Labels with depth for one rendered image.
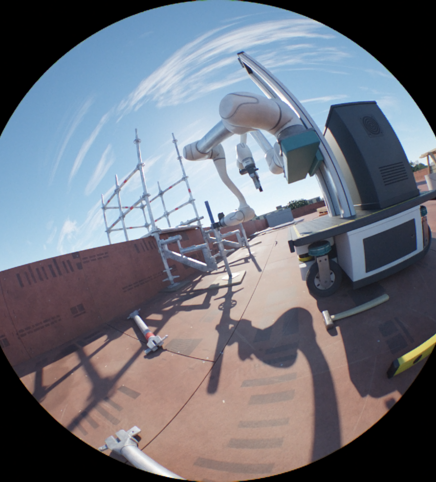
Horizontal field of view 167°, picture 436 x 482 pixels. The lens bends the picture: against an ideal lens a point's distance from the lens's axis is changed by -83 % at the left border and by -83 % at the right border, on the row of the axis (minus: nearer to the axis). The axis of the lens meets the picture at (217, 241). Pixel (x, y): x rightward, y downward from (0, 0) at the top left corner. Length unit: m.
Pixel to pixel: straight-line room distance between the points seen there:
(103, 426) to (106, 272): 1.34
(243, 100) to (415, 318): 0.91
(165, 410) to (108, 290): 1.29
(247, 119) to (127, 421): 1.05
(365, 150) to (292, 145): 0.37
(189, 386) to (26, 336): 1.38
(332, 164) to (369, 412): 0.88
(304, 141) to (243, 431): 0.89
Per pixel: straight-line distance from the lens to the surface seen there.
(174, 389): 0.57
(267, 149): 1.40
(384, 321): 0.62
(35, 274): 1.55
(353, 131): 0.83
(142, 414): 0.58
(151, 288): 1.85
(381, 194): 0.79
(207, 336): 0.73
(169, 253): 1.77
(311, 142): 0.66
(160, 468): 0.44
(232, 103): 0.59
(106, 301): 1.60
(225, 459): 0.43
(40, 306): 1.55
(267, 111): 0.63
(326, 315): 0.61
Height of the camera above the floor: 0.41
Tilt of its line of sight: 1 degrees down
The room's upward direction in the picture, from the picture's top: 18 degrees counter-clockwise
